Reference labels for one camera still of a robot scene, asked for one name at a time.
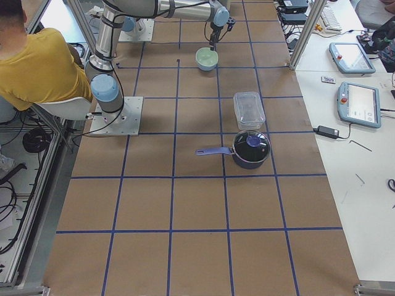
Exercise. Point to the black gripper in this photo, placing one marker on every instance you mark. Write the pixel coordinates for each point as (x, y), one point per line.
(215, 31)

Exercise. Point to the green bowl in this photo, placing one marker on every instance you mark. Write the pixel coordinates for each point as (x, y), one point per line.
(206, 55)

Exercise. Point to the blue bowl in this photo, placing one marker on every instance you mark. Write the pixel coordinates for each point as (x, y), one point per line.
(206, 66)

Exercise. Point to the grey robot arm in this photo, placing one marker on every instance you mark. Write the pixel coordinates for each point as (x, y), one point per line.
(99, 68)

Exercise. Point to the clear plastic food container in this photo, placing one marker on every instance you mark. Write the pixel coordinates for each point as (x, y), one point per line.
(249, 110)

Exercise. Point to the dark blue saucepan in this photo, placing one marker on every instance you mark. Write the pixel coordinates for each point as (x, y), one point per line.
(249, 150)

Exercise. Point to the white keyboard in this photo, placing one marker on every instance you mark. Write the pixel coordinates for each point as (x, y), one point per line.
(329, 22)

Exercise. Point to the upper teach pendant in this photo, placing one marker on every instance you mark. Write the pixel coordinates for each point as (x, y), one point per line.
(350, 58)

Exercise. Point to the teach pendant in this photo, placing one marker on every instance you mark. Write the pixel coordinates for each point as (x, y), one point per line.
(359, 104)
(350, 58)

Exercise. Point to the black power brick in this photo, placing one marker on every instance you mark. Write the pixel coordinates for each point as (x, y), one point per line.
(326, 132)

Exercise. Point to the white chair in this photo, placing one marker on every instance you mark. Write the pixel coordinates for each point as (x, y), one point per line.
(76, 108)

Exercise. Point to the lower teach pendant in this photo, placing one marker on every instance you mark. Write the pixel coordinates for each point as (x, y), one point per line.
(359, 104)

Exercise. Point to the black allen key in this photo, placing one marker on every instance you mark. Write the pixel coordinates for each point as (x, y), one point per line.
(360, 145)

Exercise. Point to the person in yellow shirt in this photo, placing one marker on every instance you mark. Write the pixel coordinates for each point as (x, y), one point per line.
(40, 67)

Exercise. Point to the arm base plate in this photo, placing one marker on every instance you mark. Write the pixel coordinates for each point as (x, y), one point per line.
(136, 31)
(122, 123)

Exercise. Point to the aluminium frame post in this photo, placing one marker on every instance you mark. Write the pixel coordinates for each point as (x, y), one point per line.
(306, 33)

